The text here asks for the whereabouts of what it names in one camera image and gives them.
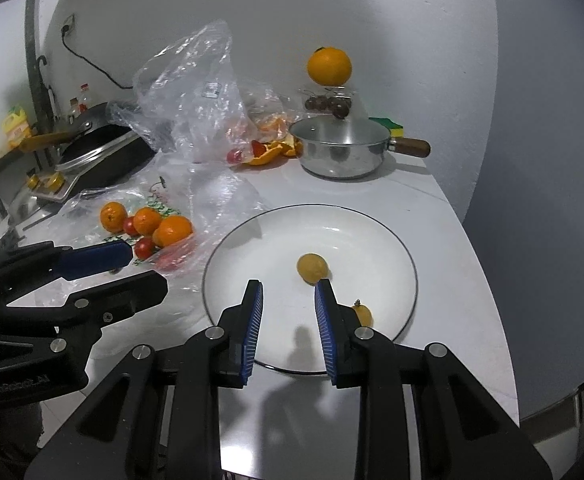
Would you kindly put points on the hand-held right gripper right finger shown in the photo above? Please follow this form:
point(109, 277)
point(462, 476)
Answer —
point(324, 332)

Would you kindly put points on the green printed plastic bag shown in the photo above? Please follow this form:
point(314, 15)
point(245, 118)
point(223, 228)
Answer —
point(222, 195)

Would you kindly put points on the wall socket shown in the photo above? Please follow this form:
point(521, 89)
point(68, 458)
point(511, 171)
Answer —
point(68, 24)

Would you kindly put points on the clear plastic bag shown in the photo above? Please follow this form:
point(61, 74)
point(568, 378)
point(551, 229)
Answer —
point(192, 85)

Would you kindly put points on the silver and black cooktop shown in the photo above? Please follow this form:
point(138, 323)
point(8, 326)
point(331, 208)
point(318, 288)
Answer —
point(112, 165)

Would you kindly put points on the bottle with red cap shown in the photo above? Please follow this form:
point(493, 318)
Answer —
point(85, 97)

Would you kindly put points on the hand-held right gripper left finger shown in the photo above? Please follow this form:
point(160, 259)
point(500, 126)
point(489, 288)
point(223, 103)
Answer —
point(252, 332)

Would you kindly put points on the clear plastic box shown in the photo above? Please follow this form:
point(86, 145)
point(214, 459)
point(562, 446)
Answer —
point(328, 95)

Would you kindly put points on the mandarin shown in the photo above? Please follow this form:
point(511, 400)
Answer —
point(113, 216)
point(173, 230)
point(147, 221)

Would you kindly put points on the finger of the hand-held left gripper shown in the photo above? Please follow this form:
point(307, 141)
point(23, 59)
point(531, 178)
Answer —
point(127, 295)
point(97, 258)

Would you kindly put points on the pile of dark round fruits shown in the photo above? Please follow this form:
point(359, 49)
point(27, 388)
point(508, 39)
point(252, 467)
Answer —
point(324, 104)

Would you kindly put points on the orange peel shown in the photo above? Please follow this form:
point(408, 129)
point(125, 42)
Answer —
point(272, 154)
point(273, 126)

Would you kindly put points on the grey pipe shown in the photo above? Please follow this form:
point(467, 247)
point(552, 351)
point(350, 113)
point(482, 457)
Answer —
point(33, 50)

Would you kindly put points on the green and yellow sponge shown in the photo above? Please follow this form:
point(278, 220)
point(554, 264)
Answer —
point(391, 127)

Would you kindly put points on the small bottle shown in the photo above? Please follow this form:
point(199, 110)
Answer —
point(74, 109)

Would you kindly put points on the gold cooktop knob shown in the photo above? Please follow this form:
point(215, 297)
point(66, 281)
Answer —
point(47, 181)

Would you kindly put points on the yellow packet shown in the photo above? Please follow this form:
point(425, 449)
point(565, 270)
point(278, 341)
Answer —
point(17, 127)

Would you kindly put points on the white plate with dark rim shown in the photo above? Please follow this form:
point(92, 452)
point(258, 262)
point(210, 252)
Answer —
point(282, 240)

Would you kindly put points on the small yellow fruit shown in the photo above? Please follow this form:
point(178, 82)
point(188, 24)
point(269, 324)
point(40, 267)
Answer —
point(365, 314)
point(313, 266)

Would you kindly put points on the steel pot lid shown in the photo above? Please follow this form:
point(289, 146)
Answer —
point(339, 132)

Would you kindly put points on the large orange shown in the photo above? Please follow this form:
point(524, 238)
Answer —
point(329, 66)

